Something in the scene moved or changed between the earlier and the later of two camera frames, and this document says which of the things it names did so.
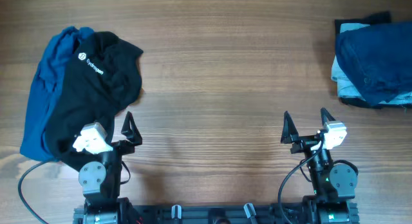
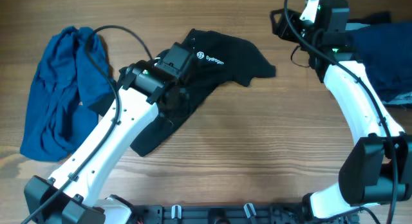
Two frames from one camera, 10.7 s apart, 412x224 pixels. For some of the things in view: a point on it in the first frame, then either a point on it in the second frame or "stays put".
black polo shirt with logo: (101, 76) → (221, 60)
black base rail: (232, 214) stays put
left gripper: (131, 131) → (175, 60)
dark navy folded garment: (377, 58) stays put
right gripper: (290, 134) → (288, 20)
